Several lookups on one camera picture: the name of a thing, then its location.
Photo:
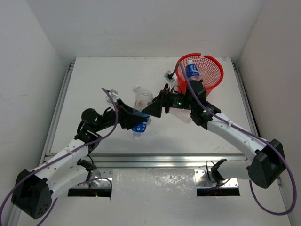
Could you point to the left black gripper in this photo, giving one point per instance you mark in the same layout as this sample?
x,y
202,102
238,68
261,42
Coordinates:
x,y
121,115

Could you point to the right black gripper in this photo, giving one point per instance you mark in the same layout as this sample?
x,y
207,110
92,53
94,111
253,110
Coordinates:
x,y
162,100

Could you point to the blue label bottle back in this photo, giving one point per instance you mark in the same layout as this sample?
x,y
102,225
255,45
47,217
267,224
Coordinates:
x,y
141,128

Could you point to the blue label bottle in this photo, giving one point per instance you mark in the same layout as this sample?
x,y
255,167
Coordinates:
x,y
192,71
141,128

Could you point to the blue label bottle front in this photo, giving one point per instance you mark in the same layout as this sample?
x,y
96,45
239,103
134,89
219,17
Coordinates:
x,y
192,71

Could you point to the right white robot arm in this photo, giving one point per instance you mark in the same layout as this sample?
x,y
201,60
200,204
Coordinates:
x,y
262,165

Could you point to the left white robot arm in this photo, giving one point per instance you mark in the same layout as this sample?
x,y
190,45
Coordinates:
x,y
37,189

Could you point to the red mesh plastic bin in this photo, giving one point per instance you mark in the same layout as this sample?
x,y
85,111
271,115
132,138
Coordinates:
x,y
210,70

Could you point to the red cap small bottle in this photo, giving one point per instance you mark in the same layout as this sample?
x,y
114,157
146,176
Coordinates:
x,y
142,100

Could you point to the clear bottle white cap middle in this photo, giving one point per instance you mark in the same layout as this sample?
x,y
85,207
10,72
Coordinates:
x,y
138,89

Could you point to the clear bottle white cap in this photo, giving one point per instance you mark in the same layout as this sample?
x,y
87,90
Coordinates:
x,y
183,115
138,89

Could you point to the clear bottle white cap right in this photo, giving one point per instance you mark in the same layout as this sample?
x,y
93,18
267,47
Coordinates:
x,y
183,115

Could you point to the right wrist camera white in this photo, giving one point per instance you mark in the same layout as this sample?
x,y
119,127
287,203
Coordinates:
x,y
169,76

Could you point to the aluminium front rail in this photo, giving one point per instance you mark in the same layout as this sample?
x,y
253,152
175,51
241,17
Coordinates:
x,y
200,163

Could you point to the aluminium left side rail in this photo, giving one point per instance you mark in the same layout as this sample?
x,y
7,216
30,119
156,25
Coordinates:
x,y
56,115

